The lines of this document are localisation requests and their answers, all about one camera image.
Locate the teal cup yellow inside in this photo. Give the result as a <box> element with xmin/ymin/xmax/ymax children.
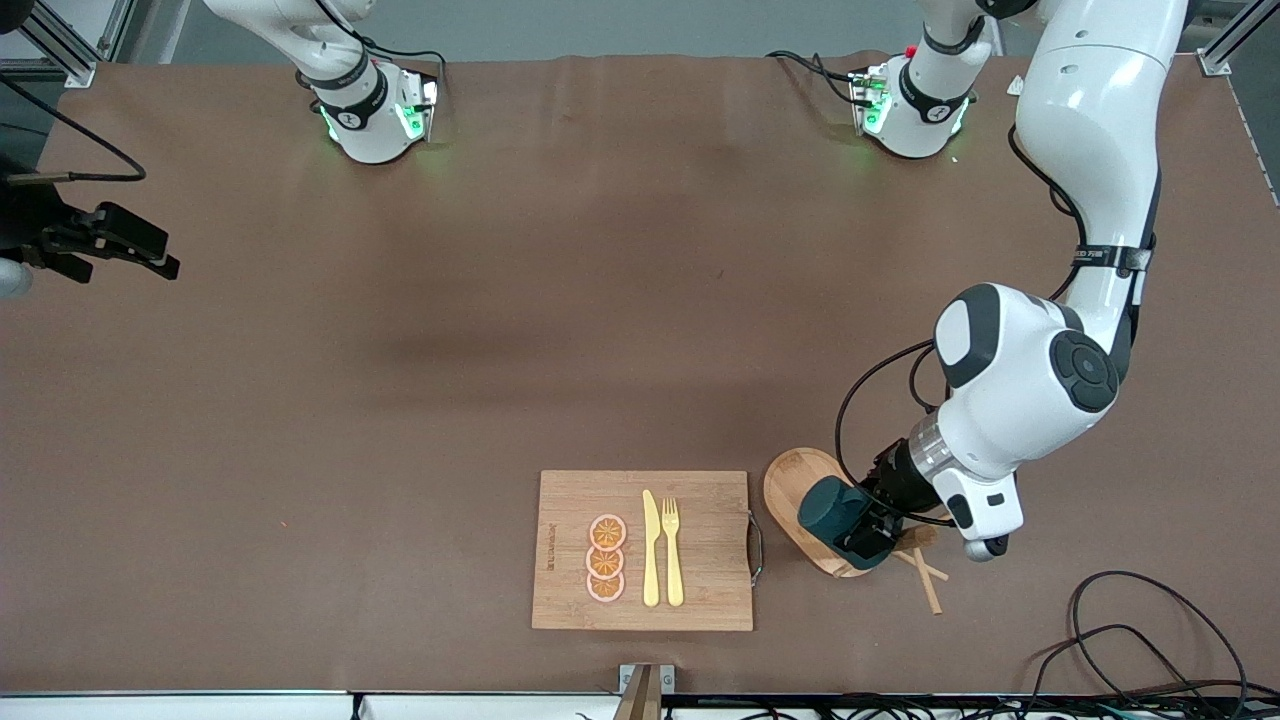
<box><xmin>797</xmin><ymin>477</ymin><xmax>901</xmax><ymax>572</ymax></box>

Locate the wooden mug tree stand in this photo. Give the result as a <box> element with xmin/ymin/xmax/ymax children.
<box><xmin>763</xmin><ymin>447</ymin><xmax>951</xmax><ymax>615</ymax></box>

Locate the yellow plastic fork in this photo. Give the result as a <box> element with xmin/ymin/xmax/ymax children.
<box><xmin>661</xmin><ymin>497</ymin><xmax>685</xmax><ymax>608</ymax></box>

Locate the yellow plastic knife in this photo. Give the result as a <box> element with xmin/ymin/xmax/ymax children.
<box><xmin>642</xmin><ymin>489</ymin><xmax>662</xmax><ymax>608</ymax></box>

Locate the table cover mat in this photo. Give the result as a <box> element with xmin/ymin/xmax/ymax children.
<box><xmin>0</xmin><ymin>50</ymin><xmax>1280</xmax><ymax>696</ymax></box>

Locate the wooden cutting board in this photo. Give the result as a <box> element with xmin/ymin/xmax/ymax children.
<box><xmin>531</xmin><ymin>470</ymin><xmax>764</xmax><ymax>632</ymax></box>

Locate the aluminium frame profile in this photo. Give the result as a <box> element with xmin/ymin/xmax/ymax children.
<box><xmin>0</xmin><ymin>0</ymin><xmax>137</xmax><ymax>89</ymax></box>
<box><xmin>1195</xmin><ymin>0</ymin><xmax>1280</xmax><ymax>78</ymax></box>

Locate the black cable bundle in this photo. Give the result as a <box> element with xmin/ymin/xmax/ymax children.
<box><xmin>660</xmin><ymin>694</ymin><xmax>1280</xmax><ymax>720</ymax></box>

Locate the black looped cable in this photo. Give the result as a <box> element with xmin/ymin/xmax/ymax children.
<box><xmin>1028</xmin><ymin>623</ymin><xmax>1206</xmax><ymax>720</ymax></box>
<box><xmin>1068</xmin><ymin>570</ymin><xmax>1251</xmax><ymax>716</ymax></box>

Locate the metal mount bracket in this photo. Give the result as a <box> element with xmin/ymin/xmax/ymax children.
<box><xmin>612</xmin><ymin>663</ymin><xmax>677</xmax><ymax>720</ymax></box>

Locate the black arm base cable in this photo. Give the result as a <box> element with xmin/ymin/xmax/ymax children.
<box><xmin>310</xmin><ymin>0</ymin><xmax>448</xmax><ymax>106</ymax></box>
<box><xmin>766</xmin><ymin>49</ymin><xmax>863</xmax><ymax>107</ymax></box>

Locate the white table edge rail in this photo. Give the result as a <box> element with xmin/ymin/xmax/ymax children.
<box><xmin>0</xmin><ymin>689</ymin><xmax>623</xmax><ymax>720</ymax></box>

